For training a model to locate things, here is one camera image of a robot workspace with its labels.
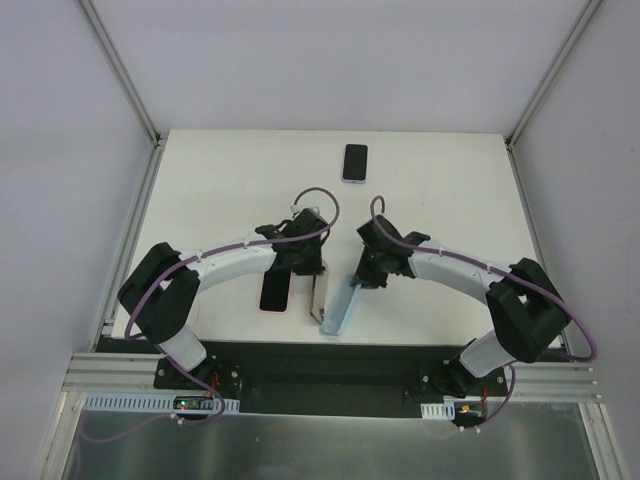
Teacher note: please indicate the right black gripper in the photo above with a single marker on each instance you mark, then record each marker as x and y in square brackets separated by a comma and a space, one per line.
[368, 270]

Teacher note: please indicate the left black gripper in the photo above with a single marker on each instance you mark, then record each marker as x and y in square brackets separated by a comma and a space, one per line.
[307, 260]

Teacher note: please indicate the light blue phone case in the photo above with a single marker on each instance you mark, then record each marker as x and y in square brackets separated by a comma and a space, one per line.
[337, 316]

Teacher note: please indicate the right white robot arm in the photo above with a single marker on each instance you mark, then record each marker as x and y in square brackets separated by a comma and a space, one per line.
[520, 298]

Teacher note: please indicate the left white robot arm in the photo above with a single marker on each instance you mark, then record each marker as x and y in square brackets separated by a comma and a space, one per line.
[160, 292]

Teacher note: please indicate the phone in pink case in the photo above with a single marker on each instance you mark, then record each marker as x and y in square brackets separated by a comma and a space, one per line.
[274, 296]

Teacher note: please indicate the phone in lilac case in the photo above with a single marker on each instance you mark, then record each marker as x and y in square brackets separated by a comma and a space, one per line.
[355, 163]

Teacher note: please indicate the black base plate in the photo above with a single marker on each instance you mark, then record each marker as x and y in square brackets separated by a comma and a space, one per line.
[378, 381]

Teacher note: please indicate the right white cable duct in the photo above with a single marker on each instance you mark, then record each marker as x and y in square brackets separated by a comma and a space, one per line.
[444, 411]

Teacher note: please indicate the white cable duct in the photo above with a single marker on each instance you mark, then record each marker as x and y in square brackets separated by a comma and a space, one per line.
[444, 411]
[158, 403]

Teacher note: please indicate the left white cable duct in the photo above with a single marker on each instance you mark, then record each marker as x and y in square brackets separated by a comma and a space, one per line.
[158, 403]

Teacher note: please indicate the right aluminium frame post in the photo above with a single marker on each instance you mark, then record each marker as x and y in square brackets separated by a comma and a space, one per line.
[584, 19]

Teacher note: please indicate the aluminium frame post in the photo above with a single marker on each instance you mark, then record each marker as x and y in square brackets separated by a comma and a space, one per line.
[584, 19]
[109, 50]

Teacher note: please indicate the left aluminium frame post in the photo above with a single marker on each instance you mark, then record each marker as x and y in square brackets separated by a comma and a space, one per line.
[109, 50]

